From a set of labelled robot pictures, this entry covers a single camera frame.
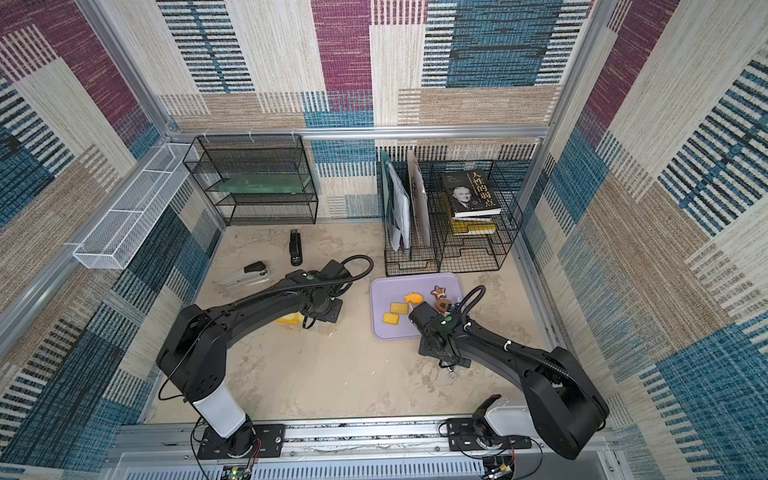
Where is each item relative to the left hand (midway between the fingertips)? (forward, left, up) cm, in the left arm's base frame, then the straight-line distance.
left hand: (330, 312), depth 89 cm
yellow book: (+19, -40, +16) cm, 47 cm away
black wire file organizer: (+34, -39, +6) cm, 52 cm away
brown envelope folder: (+27, -27, +20) cm, 43 cm away
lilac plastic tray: (+10, -17, -4) cm, 20 cm away
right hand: (-12, -34, -4) cm, 36 cm away
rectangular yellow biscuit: (+4, -20, -5) cm, 21 cm away
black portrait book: (+32, -44, +17) cm, 57 cm away
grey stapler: (+17, +28, -3) cm, 33 cm away
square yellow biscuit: (0, -18, -5) cm, 19 cm away
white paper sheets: (+23, -21, +20) cm, 37 cm away
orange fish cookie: (+7, -26, -5) cm, 27 cm away
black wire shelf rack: (+38, +25, +20) cm, 50 cm away
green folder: (+29, -17, +25) cm, 42 cm away
